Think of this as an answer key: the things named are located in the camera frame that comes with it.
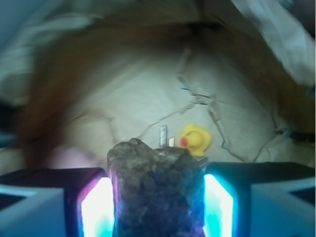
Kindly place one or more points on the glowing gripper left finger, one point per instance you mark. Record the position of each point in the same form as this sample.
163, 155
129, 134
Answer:
75, 202

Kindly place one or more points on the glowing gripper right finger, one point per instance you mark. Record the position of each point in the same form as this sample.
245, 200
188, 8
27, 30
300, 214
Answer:
269, 199

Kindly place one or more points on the dark grey rock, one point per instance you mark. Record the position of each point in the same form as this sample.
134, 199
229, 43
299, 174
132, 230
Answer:
157, 192

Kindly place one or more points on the yellow rubber duck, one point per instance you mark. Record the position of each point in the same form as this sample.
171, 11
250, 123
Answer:
196, 139

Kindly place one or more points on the brown paper bag bin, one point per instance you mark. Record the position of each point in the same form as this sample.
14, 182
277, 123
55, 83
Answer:
79, 76

